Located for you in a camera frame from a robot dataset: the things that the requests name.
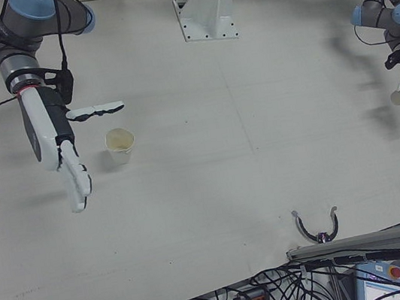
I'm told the white paper cup rim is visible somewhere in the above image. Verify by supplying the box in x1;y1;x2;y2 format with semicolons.
102;125;140;168

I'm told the black power strip bar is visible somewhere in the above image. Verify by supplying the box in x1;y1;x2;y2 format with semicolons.
305;246;400;280

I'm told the metal reacher grabber tool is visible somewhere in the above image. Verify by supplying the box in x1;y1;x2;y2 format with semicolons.
290;203;344;248

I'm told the black box with orange ports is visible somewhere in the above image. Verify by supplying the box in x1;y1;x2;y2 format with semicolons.
236;286;268;300

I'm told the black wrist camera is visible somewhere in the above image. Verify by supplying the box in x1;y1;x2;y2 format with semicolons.
37;63;78;109
382;51;400;71

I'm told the aluminium profile rail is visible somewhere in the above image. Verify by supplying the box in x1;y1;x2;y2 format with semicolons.
284;223;400;270

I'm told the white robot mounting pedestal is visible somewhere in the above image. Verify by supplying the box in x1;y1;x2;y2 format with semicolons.
171;0;242;48

